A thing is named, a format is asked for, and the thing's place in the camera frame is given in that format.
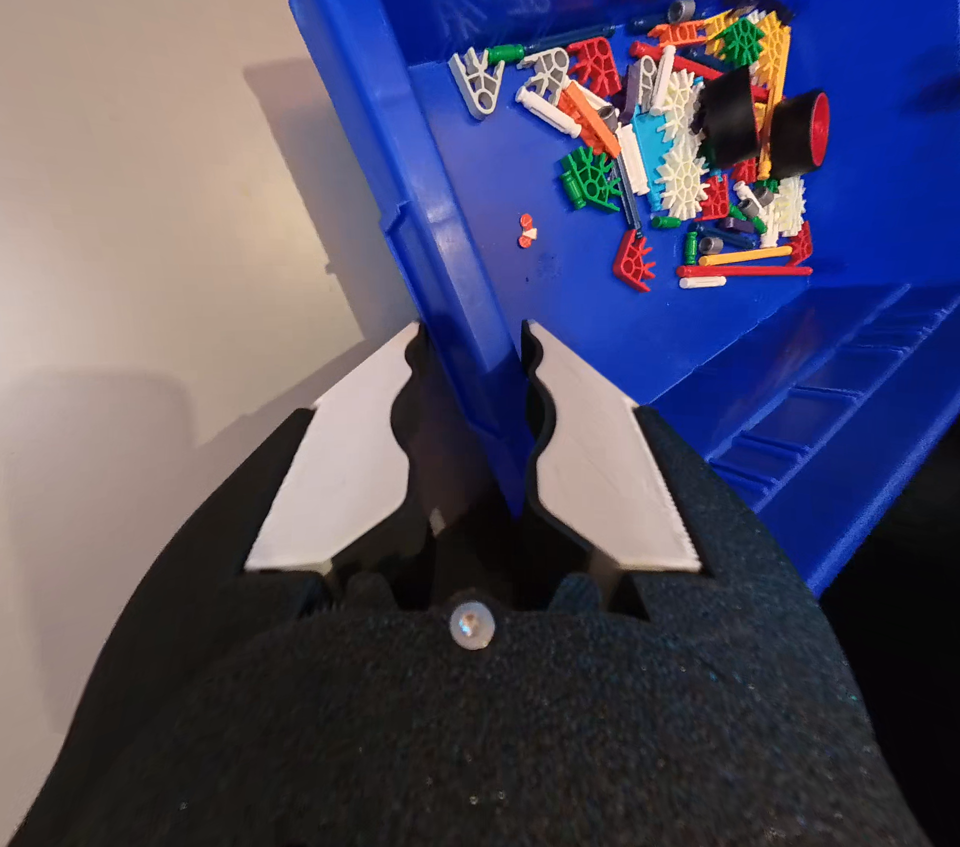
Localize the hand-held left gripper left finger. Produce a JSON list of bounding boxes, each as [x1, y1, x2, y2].
[[245, 322, 436, 610]]

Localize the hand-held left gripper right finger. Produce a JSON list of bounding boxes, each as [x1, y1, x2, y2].
[[517, 320, 702, 610]]

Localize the long yellow plastic rod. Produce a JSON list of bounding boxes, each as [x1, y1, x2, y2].
[[697, 246, 794, 268]]

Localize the blue plastic bin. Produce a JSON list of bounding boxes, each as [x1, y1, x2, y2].
[[287, 0, 960, 599]]

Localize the pile of colourful construction pieces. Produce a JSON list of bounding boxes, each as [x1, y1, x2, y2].
[[447, 0, 834, 294]]

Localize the black wheel red hub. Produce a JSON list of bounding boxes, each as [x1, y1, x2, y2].
[[699, 67, 757, 170], [763, 88, 832, 179]]

